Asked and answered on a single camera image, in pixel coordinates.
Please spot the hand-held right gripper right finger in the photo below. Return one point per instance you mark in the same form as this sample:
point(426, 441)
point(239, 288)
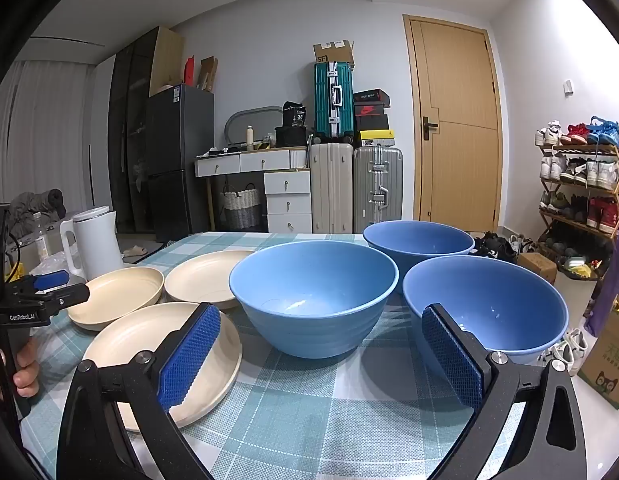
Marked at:
point(452, 355)

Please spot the tall black cabinet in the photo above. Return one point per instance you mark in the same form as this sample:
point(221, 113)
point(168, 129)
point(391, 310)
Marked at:
point(129, 135)

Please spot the wooden shoe rack with shoes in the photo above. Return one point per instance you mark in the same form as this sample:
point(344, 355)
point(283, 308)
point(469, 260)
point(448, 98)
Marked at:
point(597, 172)

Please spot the white bottle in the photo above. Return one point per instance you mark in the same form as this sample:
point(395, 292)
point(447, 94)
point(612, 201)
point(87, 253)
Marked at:
point(249, 138)

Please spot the brown flat cardboard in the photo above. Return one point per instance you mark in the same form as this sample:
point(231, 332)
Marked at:
point(208, 73)

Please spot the white desk with drawers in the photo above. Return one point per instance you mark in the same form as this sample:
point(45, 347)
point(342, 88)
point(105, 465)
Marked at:
point(239, 161)

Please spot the white wall switch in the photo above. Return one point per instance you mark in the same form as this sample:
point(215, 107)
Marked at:
point(568, 86)

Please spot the tall light wooden panel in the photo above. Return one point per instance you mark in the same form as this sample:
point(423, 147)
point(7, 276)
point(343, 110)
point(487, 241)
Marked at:
point(165, 60)

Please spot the purple bag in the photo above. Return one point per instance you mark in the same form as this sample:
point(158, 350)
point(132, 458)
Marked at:
point(609, 285)

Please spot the blue plastic bowl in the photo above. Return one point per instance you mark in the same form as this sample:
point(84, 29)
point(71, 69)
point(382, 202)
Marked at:
point(314, 295)
point(419, 244)
point(499, 305)

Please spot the black printed bag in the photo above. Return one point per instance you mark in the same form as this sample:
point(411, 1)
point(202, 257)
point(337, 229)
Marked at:
point(295, 115)

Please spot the silver suitcase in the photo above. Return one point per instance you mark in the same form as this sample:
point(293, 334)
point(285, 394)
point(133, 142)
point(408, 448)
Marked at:
point(378, 190)

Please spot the plain black shoe box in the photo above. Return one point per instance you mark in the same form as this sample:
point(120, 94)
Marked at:
point(372, 123)

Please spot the dark grey cloth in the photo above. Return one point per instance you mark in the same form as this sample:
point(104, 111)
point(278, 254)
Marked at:
point(39, 203)

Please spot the wooden door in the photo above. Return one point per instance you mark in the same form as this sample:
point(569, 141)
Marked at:
point(459, 110)

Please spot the white electric kettle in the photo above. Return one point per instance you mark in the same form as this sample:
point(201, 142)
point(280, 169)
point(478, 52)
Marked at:
point(92, 245)

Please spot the dark grey fridge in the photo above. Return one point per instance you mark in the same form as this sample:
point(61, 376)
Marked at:
point(182, 160)

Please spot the yellow white box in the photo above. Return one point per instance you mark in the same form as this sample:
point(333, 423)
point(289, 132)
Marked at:
point(377, 139)

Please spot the white curtain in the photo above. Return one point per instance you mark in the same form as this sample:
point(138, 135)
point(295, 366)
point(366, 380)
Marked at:
point(44, 125)

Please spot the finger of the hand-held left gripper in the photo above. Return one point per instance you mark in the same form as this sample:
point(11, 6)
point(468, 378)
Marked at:
point(67, 296)
point(49, 280)

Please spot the clear plastic bottle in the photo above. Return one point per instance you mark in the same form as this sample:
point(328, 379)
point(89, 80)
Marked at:
point(40, 240)

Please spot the oval mirror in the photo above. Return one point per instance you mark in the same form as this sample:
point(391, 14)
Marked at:
point(239, 125)

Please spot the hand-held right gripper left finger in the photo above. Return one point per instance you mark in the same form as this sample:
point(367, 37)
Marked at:
point(189, 355)

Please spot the small brown cardboard box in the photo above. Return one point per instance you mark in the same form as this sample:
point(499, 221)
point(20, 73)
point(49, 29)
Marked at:
point(537, 266)

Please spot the beige slippers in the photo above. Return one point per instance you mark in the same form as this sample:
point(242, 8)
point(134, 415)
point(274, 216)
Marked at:
point(134, 250)

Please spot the cardboard box with green print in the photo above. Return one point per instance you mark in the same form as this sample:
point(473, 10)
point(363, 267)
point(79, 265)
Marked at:
point(607, 365)

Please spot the red flat box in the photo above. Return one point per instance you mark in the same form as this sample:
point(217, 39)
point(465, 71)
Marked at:
point(189, 71)

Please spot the white drawer unit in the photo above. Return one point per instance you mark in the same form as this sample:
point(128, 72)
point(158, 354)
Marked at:
point(288, 202)

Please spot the teal suitcase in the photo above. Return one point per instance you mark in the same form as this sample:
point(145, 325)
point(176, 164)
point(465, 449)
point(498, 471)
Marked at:
point(325, 102)

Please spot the white trash bin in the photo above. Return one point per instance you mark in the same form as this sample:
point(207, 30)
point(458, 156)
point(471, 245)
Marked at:
point(572, 292)

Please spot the beige suitcase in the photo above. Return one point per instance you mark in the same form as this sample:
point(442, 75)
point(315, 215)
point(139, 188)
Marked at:
point(331, 187)

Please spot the white sneakers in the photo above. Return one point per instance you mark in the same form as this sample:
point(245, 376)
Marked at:
point(564, 351)

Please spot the cream round plate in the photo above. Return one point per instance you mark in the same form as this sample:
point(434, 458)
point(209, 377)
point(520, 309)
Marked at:
point(209, 279)
point(117, 296)
point(139, 360)

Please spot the pile of black shoes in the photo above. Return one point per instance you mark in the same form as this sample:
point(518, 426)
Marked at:
point(494, 248)

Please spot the person's left hand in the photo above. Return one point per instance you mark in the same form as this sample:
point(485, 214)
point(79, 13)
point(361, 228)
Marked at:
point(28, 367)

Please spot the black fabric bag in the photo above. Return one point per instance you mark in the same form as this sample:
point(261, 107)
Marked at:
point(291, 136)

